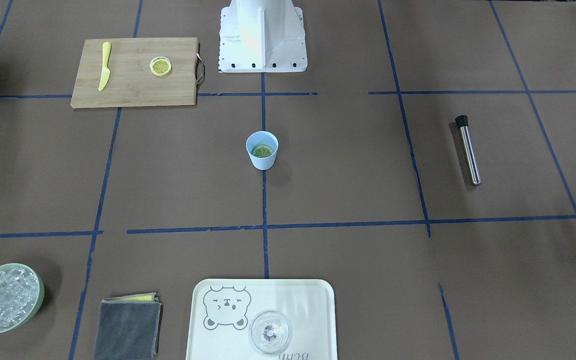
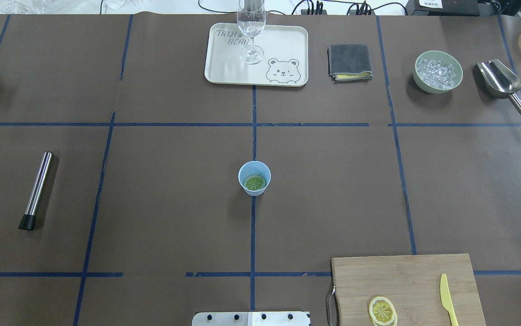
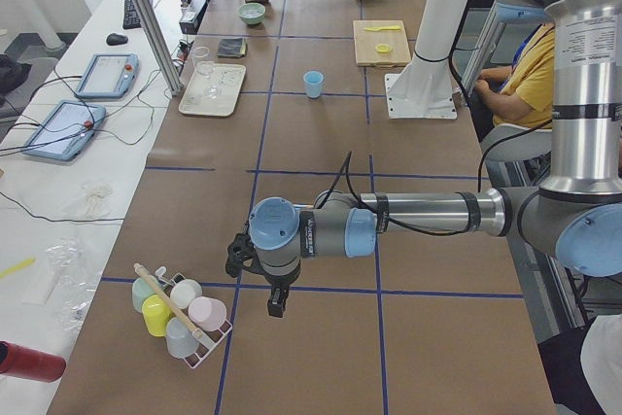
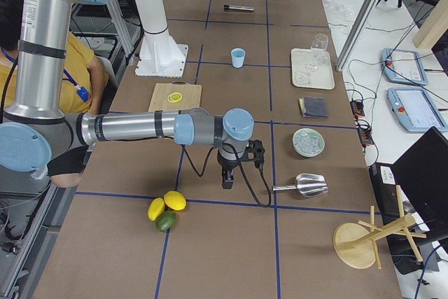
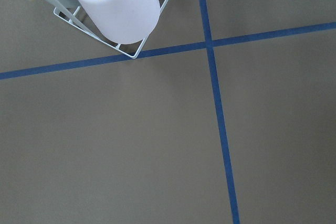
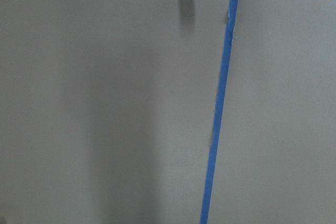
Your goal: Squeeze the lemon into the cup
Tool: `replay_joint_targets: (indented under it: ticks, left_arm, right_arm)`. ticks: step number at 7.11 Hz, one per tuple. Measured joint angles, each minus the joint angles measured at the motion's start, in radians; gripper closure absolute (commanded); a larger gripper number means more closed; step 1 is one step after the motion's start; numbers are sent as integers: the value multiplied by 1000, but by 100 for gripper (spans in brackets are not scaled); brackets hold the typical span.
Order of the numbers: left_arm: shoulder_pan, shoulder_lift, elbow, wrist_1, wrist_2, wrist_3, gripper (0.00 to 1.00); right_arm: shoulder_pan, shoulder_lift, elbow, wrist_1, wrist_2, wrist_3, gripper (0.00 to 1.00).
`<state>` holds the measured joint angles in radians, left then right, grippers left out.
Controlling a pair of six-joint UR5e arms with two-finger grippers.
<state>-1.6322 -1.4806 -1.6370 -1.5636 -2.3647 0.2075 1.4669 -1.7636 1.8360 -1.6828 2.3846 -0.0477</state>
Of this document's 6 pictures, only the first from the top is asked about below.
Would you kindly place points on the lime slice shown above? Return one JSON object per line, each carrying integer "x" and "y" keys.
{"x": 262, "y": 151}

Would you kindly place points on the yellow lemon slice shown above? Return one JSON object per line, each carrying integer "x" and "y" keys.
{"x": 160, "y": 66}

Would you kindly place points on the steel muddler black tip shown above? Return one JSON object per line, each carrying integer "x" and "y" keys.
{"x": 461, "y": 122}

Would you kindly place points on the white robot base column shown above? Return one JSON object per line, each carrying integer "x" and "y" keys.
{"x": 262, "y": 36}

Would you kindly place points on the light blue plastic cup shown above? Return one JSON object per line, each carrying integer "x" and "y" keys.
{"x": 262, "y": 137}

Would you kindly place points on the cream bear serving tray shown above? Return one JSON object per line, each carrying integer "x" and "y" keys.
{"x": 223, "y": 309}

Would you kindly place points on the clear wine glass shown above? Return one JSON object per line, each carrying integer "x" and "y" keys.
{"x": 270, "y": 332}

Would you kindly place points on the bamboo cutting board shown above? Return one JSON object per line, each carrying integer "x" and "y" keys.
{"x": 131, "y": 82}

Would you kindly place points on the grey folded cloth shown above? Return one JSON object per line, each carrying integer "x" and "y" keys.
{"x": 128, "y": 327}

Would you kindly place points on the yellow plastic knife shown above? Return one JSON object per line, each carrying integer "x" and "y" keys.
{"x": 105, "y": 74}

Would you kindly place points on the green bowl of ice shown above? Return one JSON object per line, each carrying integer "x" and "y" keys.
{"x": 22, "y": 292}

